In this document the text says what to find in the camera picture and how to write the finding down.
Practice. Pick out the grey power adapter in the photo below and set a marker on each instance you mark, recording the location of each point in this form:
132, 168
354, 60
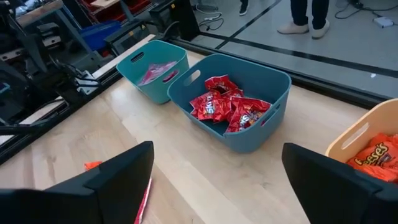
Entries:
383, 22

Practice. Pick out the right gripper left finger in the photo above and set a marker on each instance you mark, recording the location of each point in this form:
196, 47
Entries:
124, 193

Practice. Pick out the orange Reese's candy pack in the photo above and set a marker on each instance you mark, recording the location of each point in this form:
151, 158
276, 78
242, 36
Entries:
92, 165
373, 155
384, 138

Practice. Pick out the yellow plastic bin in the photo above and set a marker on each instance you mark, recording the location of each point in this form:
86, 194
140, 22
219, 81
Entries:
382, 118

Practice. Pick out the blue plastic bin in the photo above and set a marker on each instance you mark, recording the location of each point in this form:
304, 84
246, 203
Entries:
248, 140

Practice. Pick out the red Skittles candy bag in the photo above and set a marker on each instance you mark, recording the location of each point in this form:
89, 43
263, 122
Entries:
210, 107
236, 93
245, 115
220, 82

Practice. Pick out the black case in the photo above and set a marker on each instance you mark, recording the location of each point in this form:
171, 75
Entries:
127, 37

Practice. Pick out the grey metal table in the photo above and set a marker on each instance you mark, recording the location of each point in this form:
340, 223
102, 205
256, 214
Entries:
56, 12

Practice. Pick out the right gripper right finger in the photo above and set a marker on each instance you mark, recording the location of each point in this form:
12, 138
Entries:
323, 193

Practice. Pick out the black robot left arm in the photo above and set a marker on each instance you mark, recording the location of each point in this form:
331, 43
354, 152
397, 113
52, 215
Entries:
46, 84

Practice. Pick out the person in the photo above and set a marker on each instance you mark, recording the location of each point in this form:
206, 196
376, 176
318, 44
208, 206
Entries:
244, 7
306, 12

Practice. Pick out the black cabinet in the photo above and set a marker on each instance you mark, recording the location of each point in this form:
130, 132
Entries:
177, 18

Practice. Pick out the red shelving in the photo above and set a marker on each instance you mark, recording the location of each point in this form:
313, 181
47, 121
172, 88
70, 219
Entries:
112, 11

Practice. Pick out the teal green plastic bin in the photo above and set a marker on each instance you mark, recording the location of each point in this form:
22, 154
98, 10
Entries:
152, 91

